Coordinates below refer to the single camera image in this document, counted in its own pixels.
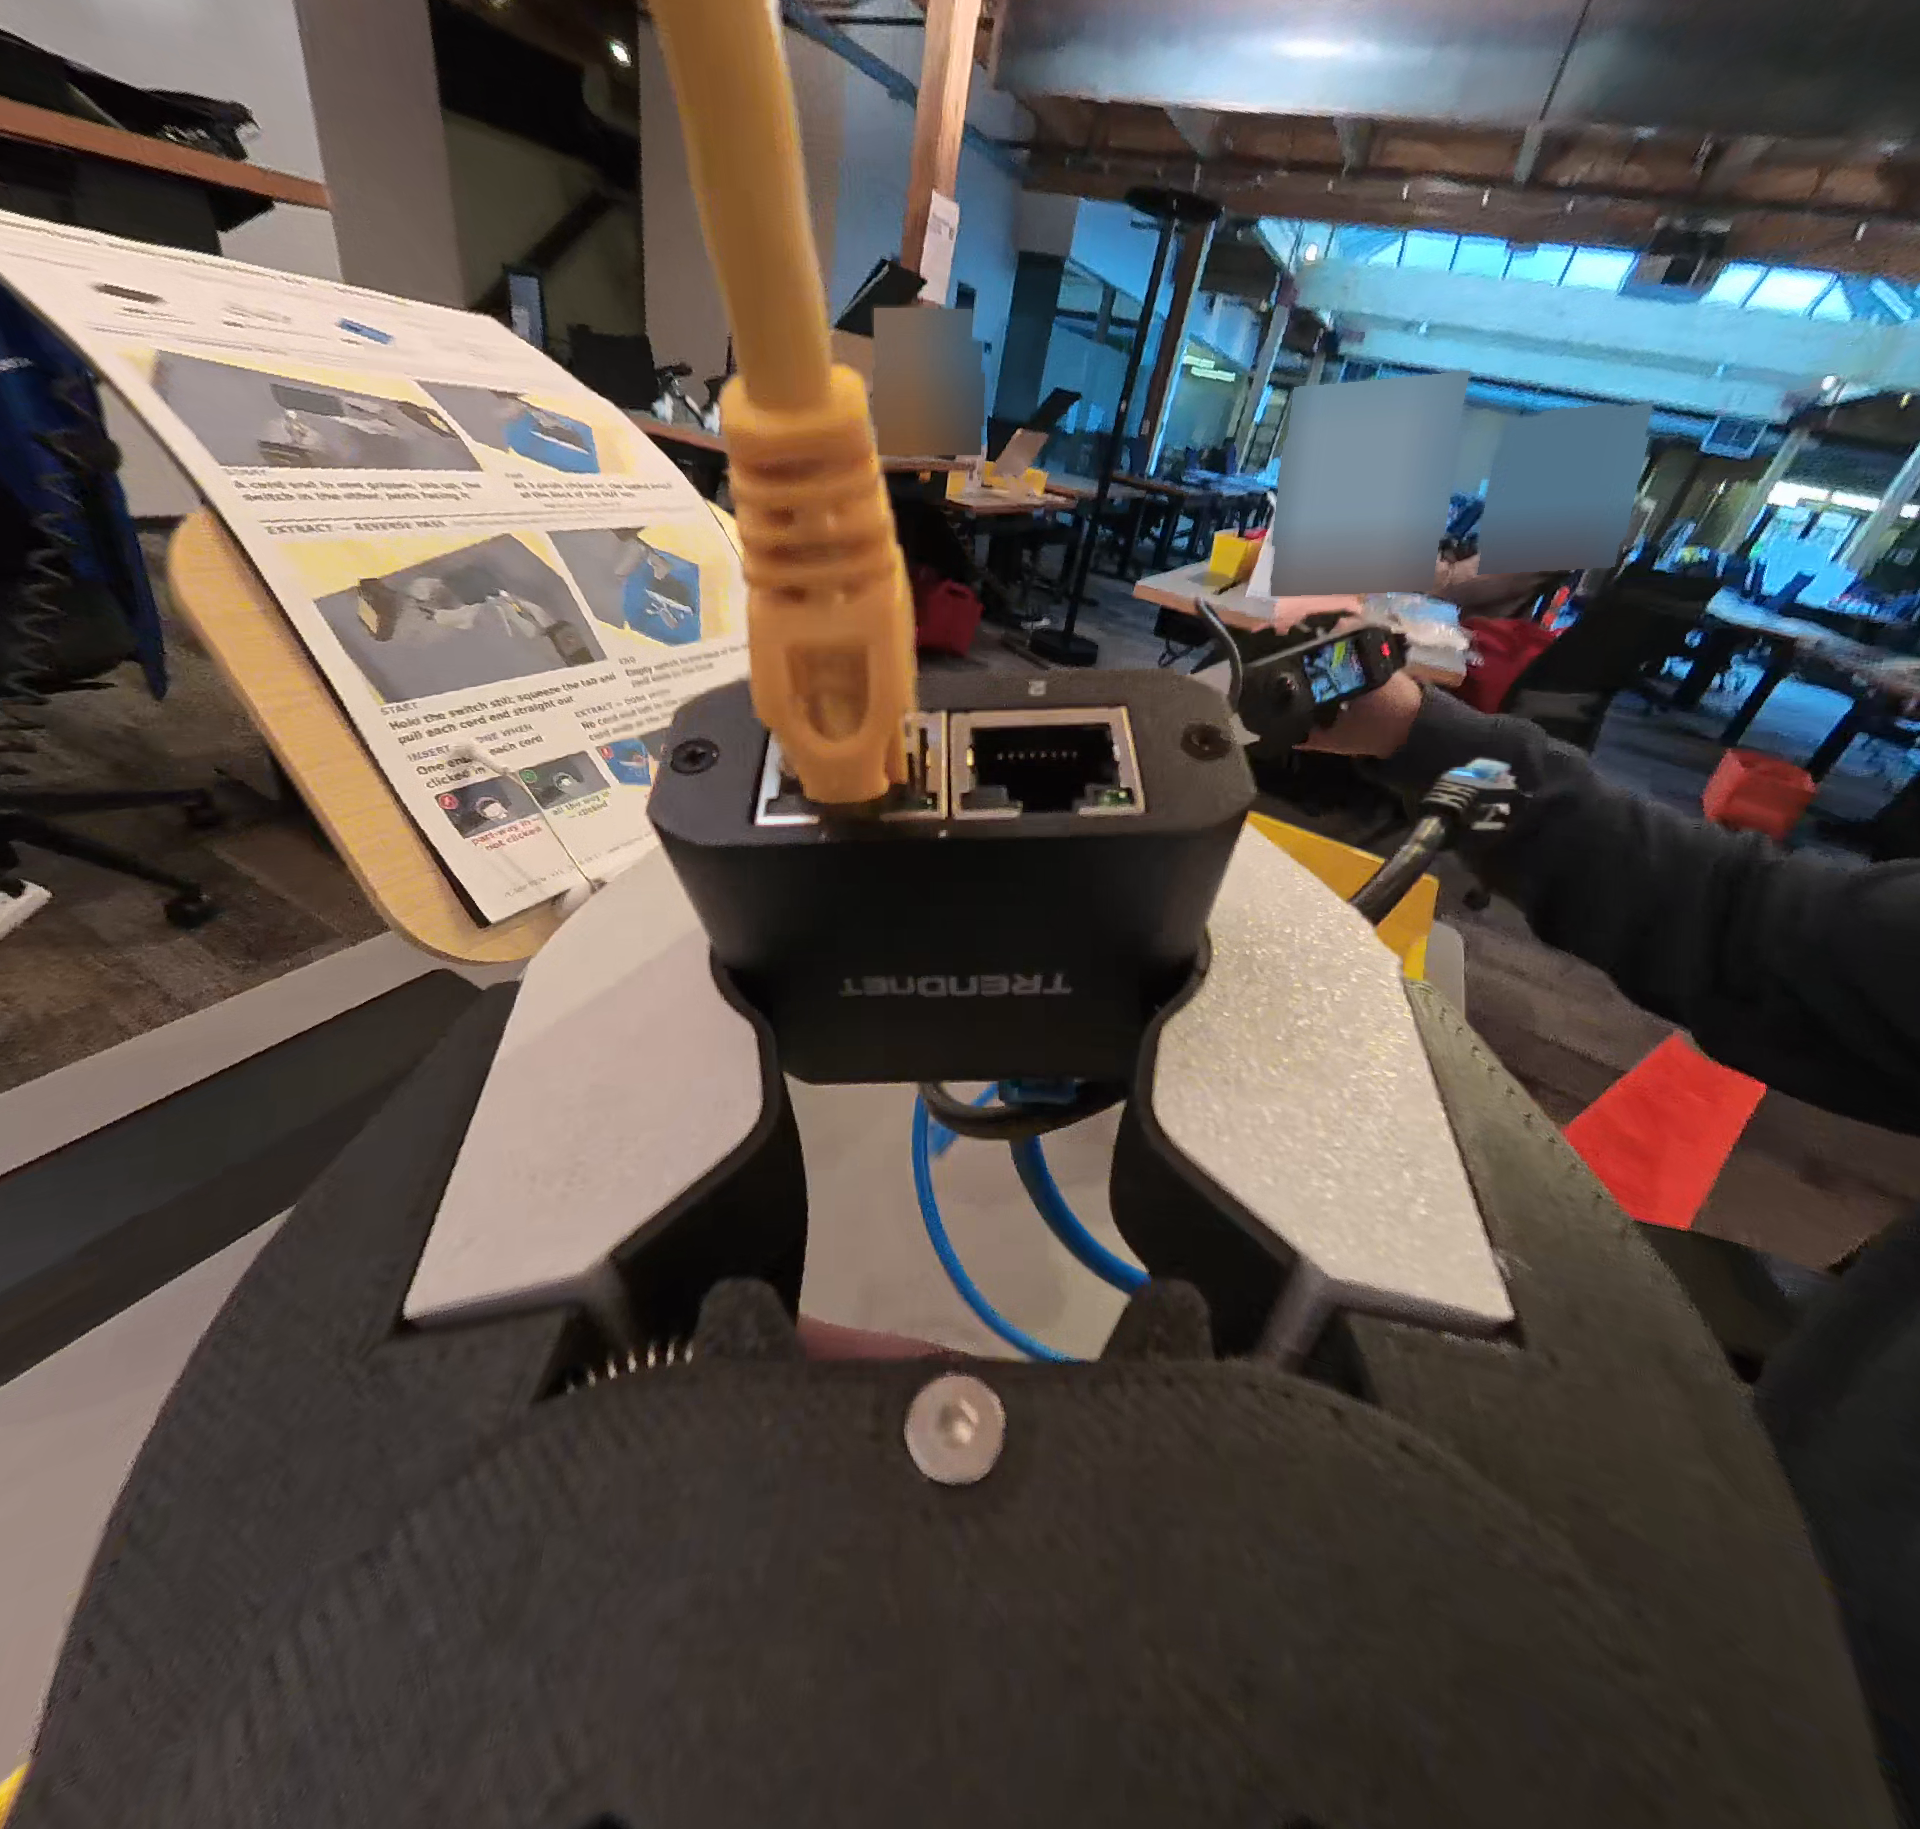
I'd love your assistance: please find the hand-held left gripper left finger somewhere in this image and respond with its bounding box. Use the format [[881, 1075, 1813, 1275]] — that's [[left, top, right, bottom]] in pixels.
[[398, 846, 812, 1358]]

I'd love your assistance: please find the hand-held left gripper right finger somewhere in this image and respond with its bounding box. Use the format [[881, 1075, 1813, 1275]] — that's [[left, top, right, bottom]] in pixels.
[[1110, 824, 1517, 1362]]

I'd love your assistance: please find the yellow plastic bin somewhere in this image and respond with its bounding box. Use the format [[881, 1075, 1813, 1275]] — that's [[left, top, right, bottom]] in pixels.
[[1243, 804, 1444, 979]]

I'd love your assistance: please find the black ethernet cable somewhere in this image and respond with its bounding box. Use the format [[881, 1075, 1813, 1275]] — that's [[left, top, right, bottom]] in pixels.
[[1349, 753, 1530, 933]]

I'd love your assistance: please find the blue ethernet cable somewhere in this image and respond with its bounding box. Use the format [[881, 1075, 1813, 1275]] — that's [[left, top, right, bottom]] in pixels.
[[914, 1075, 1157, 1365]]

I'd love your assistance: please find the black network switch box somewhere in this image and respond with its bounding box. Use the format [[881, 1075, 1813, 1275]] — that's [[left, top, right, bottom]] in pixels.
[[646, 664, 1261, 1089]]

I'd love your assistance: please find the orange ethernet cable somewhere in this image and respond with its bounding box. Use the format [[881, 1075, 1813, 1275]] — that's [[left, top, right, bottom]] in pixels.
[[620, 0, 922, 819]]

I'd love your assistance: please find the person's right hand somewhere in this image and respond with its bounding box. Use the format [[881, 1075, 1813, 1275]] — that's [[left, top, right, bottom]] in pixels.
[[1321, 675, 1435, 768]]

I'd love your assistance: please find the black swivel office chair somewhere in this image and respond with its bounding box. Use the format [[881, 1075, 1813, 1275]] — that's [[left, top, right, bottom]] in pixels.
[[0, 515, 227, 933]]

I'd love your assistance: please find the printed instruction sheet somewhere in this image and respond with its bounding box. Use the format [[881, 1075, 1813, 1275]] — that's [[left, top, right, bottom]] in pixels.
[[0, 205, 760, 932]]

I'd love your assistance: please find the blue jacket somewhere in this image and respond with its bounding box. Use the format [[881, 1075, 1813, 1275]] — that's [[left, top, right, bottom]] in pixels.
[[0, 275, 170, 703]]

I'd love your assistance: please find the wooden support post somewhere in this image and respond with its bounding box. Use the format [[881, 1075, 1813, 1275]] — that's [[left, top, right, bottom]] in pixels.
[[898, 0, 994, 313]]

